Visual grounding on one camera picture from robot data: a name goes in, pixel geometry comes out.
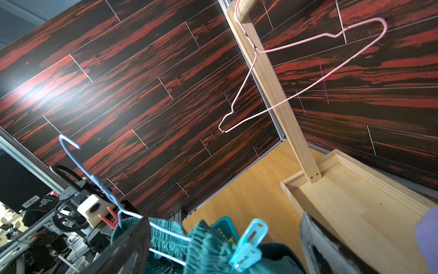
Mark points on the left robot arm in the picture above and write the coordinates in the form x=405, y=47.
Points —
x=65, y=216

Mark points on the green shorts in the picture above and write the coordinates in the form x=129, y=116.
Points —
x=210, y=253

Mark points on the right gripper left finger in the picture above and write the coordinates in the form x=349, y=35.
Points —
x=128, y=255

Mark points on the red clothespin on green shorts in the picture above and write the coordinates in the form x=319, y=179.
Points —
x=110, y=218

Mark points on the pink wire hanger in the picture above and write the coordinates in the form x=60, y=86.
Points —
x=301, y=48

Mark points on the lilac shorts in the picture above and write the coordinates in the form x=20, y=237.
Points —
x=427, y=239

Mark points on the light blue clothespin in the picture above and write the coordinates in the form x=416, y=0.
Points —
x=247, y=252

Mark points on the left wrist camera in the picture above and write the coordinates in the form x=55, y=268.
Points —
x=92, y=208

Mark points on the turquoise plastic basket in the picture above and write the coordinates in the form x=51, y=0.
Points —
x=227, y=229

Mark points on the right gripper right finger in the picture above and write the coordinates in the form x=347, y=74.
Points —
x=325, y=254

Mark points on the wooden clothes rack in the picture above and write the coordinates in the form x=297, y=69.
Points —
x=367, y=210

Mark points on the blue wire hanger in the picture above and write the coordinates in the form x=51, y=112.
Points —
x=113, y=202

